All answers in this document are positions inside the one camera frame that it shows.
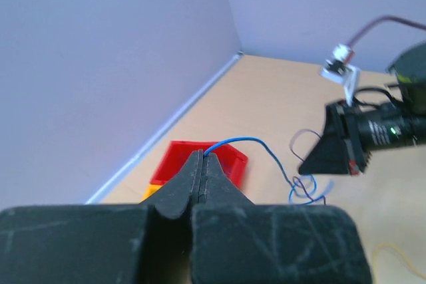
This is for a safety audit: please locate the red plastic bin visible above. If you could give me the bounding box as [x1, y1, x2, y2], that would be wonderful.
[150, 140, 248, 188]

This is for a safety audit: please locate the yellow plastic bin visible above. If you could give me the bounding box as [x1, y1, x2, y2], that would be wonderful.
[141, 184, 162, 202]

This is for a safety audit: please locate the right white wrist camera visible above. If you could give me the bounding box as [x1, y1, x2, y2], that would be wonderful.
[319, 44, 361, 106]

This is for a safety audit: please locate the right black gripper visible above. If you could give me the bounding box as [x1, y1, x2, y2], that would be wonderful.
[298, 102, 416, 176]

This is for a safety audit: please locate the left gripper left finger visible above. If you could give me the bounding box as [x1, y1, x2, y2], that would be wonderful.
[1, 150, 203, 283]

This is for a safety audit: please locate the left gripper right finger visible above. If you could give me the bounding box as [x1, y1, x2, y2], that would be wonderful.
[191, 154, 373, 283]

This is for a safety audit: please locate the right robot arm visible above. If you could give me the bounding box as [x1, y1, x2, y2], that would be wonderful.
[298, 43, 425, 176]

